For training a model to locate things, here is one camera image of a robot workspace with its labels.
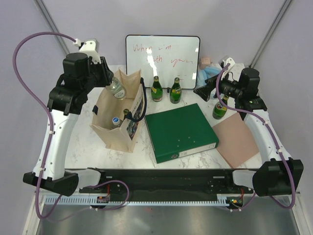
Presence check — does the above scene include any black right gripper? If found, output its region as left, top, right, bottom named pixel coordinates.
left=194, top=69, right=244, bottom=102

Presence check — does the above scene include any clear glass bottle green cap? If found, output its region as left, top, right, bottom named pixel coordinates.
left=106, top=76, right=126, bottom=100

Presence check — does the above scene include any beige canvas tote bag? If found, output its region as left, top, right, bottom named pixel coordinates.
left=90, top=70, right=147, bottom=153

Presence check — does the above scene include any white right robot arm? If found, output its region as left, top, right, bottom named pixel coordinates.
left=194, top=68, right=304, bottom=197

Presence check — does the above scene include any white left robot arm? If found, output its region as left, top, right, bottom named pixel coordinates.
left=23, top=52, right=113, bottom=196

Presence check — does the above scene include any small pink cube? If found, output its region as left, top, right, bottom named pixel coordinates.
left=199, top=57, right=211, bottom=70

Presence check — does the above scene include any white dry-erase board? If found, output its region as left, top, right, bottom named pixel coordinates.
left=125, top=35, right=201, bottom=90

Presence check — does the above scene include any pink cardboard sheet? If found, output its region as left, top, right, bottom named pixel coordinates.
left=213, top=113, right=259, bottom=168

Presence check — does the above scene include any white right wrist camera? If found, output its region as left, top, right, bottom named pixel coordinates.
left=218, top=56, right=235, bottom=73

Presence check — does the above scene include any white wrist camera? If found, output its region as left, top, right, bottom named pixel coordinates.
left=218, top=56, right=235, bottom=73
left=73, top=39, right=100, bottom=61

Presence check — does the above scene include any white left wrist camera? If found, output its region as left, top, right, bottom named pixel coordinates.
left=73, top=39, right=100, bottom=61

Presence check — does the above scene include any green ring binder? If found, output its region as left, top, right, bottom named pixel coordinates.
left=145, top=103, right=219, bottom=164

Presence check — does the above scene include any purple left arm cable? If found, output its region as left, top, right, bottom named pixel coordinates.
left=13, top=31, right=79, bottom=222

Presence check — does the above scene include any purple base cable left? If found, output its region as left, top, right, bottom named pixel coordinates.
left=45, top=180, right=131, bottom=223

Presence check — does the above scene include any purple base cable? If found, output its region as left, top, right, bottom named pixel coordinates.
left=45, top=180, right=131, bottom=223
left=217, top=190, right=257, bottom=212

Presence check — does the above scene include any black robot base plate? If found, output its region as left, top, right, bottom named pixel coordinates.
left=78, top=168, right=256, bottom=204

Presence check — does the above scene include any white slotted cable duct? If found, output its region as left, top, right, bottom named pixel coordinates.
left=57, top=193, right=242, bottom=206

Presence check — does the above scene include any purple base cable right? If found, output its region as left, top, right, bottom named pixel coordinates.
left=217, top=190, right=257, bottom=212

